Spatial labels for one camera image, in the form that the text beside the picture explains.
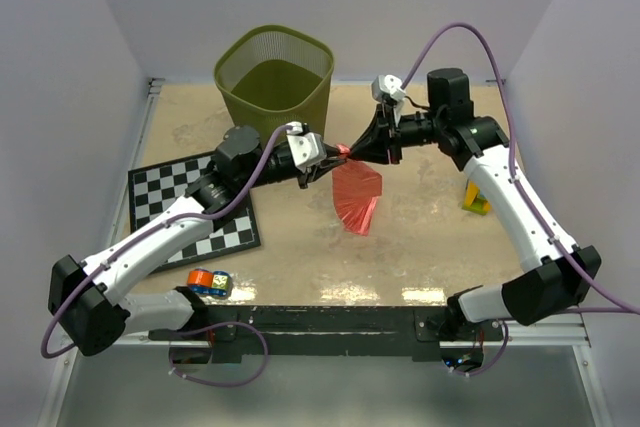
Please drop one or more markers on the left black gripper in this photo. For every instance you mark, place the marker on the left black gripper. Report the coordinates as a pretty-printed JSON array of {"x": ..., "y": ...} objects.
[{"x": 328, "y": 161}]

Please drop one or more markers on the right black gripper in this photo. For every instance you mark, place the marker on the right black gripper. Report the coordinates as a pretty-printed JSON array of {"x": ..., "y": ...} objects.
[{"x": 374, "y": 145}]

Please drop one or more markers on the red plastic trash bag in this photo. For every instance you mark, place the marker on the red plastic trash bag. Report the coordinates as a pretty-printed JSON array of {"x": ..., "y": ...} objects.
[{"x": 356, "y": 189}]

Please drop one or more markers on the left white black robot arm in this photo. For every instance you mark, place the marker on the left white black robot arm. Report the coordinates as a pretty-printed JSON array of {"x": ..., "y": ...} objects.
[{"x": 91, "y": 300}]

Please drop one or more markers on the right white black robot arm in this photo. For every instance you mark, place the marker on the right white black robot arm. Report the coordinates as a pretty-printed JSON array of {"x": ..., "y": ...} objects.
[{"x": 556, "y": 270}]

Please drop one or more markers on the olive green mesh trash bin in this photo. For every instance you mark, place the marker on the olive green mesh trash bin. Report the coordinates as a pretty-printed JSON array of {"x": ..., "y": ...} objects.
[{"x": 274, "y": 75}]

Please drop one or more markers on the colourful toy block stack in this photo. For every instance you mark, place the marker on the colourful toy block stack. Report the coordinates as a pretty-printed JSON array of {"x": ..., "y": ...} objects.
[{"x": 474, "y": 201}]

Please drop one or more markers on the orange blue toy car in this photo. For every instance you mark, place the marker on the orange blue toy car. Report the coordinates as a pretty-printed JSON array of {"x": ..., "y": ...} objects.
[{"x": 213, "y": 283}]

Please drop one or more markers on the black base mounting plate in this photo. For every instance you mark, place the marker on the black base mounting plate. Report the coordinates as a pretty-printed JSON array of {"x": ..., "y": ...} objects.
[{"x": 416, "y": 332}]

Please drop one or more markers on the black white chessboard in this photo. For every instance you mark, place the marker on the black white chessboard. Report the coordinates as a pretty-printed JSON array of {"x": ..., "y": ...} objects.
[{"x": 153, "y": 189}]

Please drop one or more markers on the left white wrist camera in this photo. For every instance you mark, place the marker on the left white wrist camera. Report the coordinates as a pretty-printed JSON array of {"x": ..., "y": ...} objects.
[{"x": 307, "y": 148}]

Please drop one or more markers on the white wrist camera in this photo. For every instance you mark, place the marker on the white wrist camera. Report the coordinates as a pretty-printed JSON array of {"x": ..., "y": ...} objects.
[
  {"x": 307, "y": 148},
  {"x": 387, "y": 90}
]

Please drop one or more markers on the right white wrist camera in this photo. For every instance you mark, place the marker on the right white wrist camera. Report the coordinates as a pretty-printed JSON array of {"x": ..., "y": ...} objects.
[{"x": 387, "y": 90}]

